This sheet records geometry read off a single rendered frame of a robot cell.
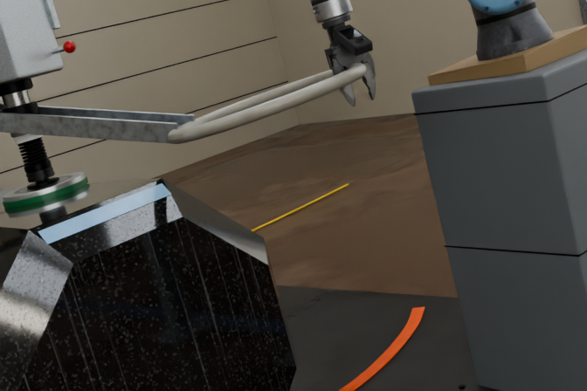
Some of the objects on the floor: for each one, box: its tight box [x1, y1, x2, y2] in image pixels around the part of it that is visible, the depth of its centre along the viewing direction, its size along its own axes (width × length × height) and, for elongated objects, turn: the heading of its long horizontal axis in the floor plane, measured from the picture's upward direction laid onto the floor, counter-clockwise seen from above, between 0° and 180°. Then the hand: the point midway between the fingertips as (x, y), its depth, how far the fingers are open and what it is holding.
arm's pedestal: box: [411, 48, 587, 391], centre depth 210 cm, size 50×50×85 cm
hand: (362, 98), depth 194 cm, fingers closed on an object, 4 cm apart
